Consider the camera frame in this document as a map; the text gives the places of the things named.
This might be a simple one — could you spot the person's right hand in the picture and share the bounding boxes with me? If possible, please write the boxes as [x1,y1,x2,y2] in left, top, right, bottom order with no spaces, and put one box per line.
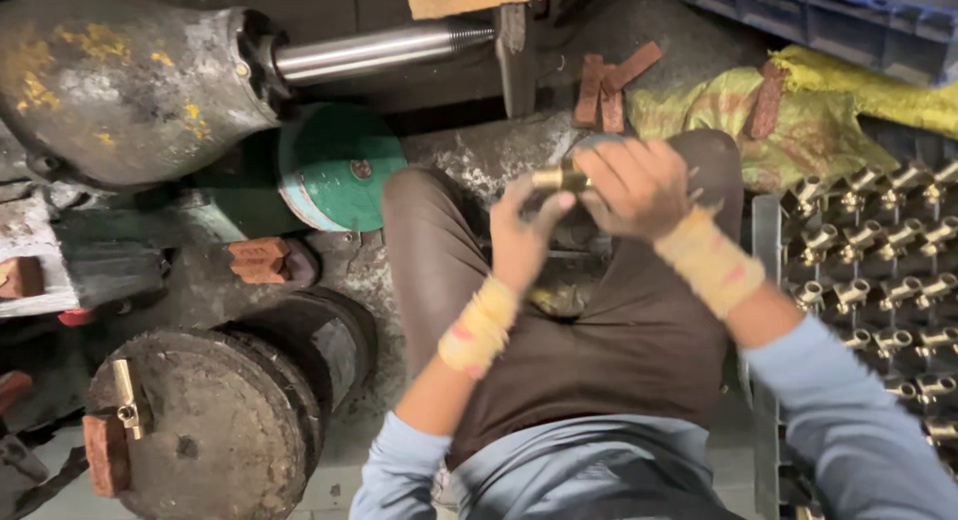
[572,135,697,242]

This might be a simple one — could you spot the person's left hand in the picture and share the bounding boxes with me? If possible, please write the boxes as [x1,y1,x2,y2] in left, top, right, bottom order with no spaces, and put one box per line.
[489,176,578,295]

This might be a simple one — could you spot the brass pipe fitting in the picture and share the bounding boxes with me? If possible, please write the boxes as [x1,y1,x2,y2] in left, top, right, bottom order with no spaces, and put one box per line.
[530,158,594,195]

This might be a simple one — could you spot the reddish brown compound bar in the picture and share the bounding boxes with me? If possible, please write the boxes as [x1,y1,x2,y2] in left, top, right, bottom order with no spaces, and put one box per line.
[747,61,788,141]
[572,53,606,129]
[602,41,665,94]
[600,88,627,135]

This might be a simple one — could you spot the yellow cloth right wrist wrap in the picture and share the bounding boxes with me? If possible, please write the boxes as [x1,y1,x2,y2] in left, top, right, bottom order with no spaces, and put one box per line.
[653,205,768,320]

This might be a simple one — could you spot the yellow cloth wrist wrap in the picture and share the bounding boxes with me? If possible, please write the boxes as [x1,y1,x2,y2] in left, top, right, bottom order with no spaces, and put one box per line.
[653,205,768,320]
[437,274,522,379]

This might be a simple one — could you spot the person's brown trousers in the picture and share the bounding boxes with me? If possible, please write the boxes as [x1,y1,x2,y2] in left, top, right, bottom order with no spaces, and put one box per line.
[381,128,746,472]

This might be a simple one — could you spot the yellow cloth left wrist wrap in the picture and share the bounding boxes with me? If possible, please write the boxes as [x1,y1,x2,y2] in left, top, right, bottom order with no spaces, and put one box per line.
[437,274,522,379]

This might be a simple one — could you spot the yellow woven sack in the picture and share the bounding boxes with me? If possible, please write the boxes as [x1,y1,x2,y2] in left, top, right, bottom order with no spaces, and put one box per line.
[624,44,958,196]

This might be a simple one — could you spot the green round wheel disc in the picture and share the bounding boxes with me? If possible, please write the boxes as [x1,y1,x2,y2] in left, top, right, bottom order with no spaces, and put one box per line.
[277,102,409,234]

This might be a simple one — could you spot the steel threaded spindle shaft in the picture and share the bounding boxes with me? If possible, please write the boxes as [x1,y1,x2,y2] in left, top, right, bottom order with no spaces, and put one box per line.
[272,19,497,87]

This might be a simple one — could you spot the blue plastic crate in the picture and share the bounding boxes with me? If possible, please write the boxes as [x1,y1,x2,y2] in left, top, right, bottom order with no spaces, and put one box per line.
[672,0,958,87]

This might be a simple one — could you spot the tray of brass fittings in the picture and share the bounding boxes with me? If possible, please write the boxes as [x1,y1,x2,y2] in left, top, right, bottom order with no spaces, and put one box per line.
[750,156,958,520]

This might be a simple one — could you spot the person's blue shirt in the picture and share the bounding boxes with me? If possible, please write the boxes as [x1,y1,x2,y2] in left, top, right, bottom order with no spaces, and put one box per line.
[419,412,751,520]

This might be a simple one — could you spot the stacked reddish brown blocks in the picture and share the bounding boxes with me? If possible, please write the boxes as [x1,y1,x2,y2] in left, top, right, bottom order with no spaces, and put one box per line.
[228,237,292,286]

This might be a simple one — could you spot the large dirty buffing drum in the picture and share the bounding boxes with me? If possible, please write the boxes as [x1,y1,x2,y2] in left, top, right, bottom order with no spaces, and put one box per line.
[84,286,380,520]

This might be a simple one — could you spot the grey machine motor housing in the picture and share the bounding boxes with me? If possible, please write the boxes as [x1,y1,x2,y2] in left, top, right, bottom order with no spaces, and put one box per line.
[0,0,291,193]

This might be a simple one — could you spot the brass tee fitting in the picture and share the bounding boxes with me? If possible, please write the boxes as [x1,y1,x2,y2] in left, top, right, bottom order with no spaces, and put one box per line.
[111,358,148,441]

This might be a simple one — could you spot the dirty white machine ledge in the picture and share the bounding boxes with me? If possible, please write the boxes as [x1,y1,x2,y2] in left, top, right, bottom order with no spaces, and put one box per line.
[0,197,167,319]

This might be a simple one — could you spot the large reddish brown block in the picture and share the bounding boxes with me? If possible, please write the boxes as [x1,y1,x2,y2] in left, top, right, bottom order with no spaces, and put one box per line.
[81,413,133,499]

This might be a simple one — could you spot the reddish brown compound block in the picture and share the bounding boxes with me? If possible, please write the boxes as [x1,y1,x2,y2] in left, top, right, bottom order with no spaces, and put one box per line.
[0,256,46,301]

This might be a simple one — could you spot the grey metal upright bracket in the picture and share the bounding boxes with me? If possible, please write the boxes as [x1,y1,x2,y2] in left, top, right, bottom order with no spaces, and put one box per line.
[494,2,539,120]

